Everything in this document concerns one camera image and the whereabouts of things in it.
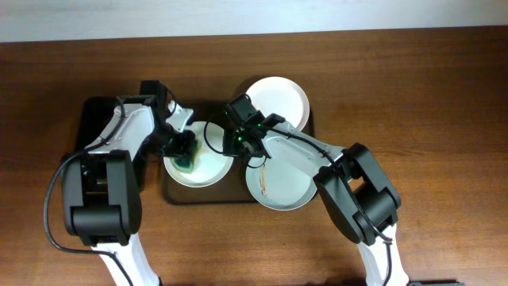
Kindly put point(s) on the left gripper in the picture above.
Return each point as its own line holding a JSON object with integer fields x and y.
{"x": 184, "y": 147}

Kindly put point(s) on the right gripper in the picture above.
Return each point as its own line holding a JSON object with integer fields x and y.
{"x": 232, "y": 147}

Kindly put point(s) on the green yellow sponge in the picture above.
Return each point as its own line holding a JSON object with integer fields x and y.
{"x": 185, "y": 163}

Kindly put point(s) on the white plate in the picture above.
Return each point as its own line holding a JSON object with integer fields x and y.
{"x": 208, "y": 167}
{"x": 281, "y": 96}

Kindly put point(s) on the white plate top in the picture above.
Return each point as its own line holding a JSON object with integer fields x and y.
{"x": 281, "y": 96}

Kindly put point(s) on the light blue plate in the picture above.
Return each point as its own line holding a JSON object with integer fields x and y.
{"x": 278, "y": 185}

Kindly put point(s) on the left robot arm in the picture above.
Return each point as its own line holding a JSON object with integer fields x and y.
{"x": 101, "y": 187}

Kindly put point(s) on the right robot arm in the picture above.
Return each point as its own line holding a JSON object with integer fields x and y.
{"x": 359, "y": 198}

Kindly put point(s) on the brown serving tray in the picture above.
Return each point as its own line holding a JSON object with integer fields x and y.
{"x": 232, "y": 188}

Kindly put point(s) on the small black tray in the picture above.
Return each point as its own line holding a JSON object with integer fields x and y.
{"x": 96, "y": 114}

